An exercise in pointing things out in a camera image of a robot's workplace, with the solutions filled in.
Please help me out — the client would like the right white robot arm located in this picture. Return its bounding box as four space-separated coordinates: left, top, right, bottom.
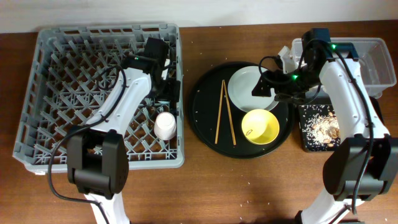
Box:
252 28 397 223

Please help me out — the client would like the pink plastic cup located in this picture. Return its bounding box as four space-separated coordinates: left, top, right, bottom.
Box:
154 112 177 141

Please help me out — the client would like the clear plastic waste bin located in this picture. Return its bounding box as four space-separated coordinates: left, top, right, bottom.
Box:
289 37 397 98

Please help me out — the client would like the grey plastic dishwasher rack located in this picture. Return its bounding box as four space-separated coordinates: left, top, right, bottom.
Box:
13 24 185 175

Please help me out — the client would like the black rectangular waste tray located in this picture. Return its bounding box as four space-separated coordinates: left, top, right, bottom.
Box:
297 97 340 152

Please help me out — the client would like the round black serving tray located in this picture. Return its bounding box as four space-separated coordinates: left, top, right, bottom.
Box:
187 62 295 159

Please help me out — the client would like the wooden chopstick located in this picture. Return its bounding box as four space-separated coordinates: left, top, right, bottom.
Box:
222 80 236 146
215 80 224 144

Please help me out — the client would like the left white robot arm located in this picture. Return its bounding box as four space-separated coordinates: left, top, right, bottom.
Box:
48 37 180 223

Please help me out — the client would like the white ceramic plate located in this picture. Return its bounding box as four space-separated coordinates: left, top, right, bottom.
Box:
228 66 278 112

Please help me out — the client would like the yellow plastic bowl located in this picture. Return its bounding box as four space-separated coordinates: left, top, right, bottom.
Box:
241 109 280 145

